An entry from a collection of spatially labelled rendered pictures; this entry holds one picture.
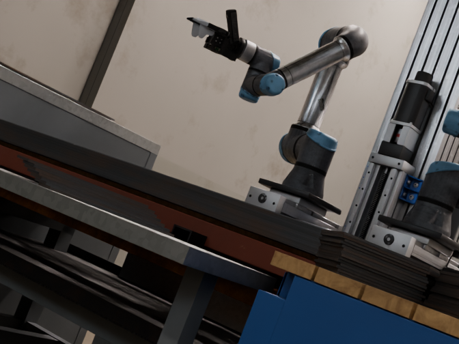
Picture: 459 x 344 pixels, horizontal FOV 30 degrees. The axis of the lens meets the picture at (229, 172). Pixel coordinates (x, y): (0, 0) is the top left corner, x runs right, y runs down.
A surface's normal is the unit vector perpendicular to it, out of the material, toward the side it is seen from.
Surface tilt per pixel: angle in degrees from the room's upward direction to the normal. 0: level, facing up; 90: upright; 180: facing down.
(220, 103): 90
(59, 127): 90
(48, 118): 90
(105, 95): 90
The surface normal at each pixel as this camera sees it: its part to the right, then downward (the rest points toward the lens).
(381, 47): 0.73, 0.22
